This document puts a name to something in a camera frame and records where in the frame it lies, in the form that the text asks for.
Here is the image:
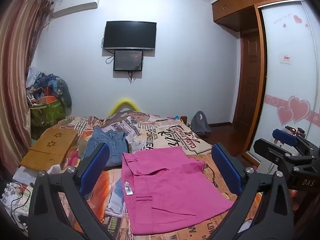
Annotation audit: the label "white heart-print sliding door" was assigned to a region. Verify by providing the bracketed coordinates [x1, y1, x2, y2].
[244, 1, 320, 166]

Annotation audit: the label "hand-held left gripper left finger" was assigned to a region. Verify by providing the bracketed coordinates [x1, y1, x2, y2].
[28, 142, 110, 240]

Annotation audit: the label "striped brown curtain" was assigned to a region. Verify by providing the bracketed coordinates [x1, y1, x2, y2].
[0, 0, 53, 178]

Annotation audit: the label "black wall television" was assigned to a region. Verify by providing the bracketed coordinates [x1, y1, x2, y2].
[103, 21, 157, 51]

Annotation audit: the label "yellow hoop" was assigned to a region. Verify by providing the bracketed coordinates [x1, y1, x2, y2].
[110, 98, 139, 117]

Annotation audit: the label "blue jeans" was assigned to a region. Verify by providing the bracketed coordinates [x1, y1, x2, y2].
[82, 126, 130, 168]

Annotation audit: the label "wooden door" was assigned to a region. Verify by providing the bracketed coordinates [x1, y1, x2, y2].
[232, 30, 261, 128]

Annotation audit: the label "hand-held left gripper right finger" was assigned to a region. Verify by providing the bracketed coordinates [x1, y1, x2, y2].
[210, 142, 294, 240]

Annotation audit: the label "green bag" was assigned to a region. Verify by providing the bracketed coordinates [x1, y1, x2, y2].
[30, 96, 67, 127]

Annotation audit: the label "pink pants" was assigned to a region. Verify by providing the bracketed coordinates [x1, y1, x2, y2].
[122, 147, 235, 235]

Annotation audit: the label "wooden lap desk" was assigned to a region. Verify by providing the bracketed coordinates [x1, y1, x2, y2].
[20, 127, 79, 172]

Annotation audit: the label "white air conditioner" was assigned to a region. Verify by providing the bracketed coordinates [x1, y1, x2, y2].
[51, 0, 101, 18]

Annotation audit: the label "grey bag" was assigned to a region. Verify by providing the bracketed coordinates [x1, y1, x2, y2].
[190, 111, 212, 138]

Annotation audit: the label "small black wall panel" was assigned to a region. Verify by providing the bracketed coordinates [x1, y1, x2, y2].
[113, 50, 144, 72]

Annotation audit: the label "pile of clothes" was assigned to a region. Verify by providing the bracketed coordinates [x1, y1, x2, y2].
[25, 66, 73, 108]

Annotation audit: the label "wooden overhead cabinet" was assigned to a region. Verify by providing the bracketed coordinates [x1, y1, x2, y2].
[211, 0, 303, 27]

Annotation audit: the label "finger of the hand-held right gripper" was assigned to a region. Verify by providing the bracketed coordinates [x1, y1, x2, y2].
[272, 128, 320, 153]
[253, 138, 320, 172]

